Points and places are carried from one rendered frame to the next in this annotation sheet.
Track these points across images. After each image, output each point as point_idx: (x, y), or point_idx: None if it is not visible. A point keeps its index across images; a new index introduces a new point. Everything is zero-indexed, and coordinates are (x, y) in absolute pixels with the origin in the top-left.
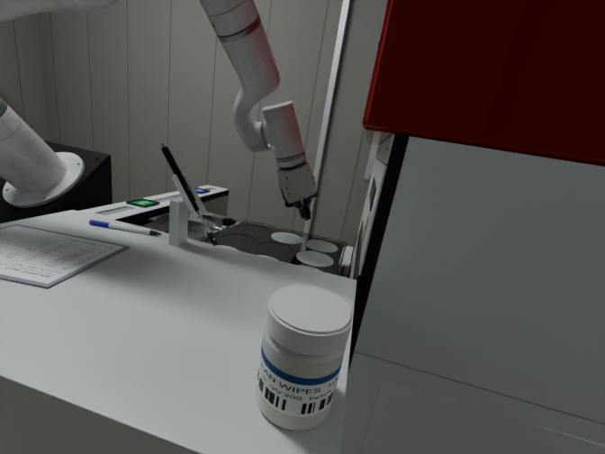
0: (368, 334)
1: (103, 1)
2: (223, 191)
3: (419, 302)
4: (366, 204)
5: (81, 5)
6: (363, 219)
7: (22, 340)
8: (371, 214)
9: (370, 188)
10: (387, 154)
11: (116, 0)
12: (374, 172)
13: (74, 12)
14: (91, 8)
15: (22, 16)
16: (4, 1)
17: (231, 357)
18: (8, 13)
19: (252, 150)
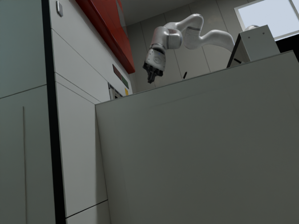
0: None
1: (189, 48)
2: (236, 41)
3: None
4: (104, 69)
5: (193, 49)
6: (105, 80)
7: None
8: (130, 91)
9: (103, 59)
10: (129, 78)
11: (188, 45)
12: (107, 56)
13: (197, 47)
14: (192, 48)
15: (216, 41)
16: (212, 44)
17: None
18: (215, 44)
19: (177, 48)
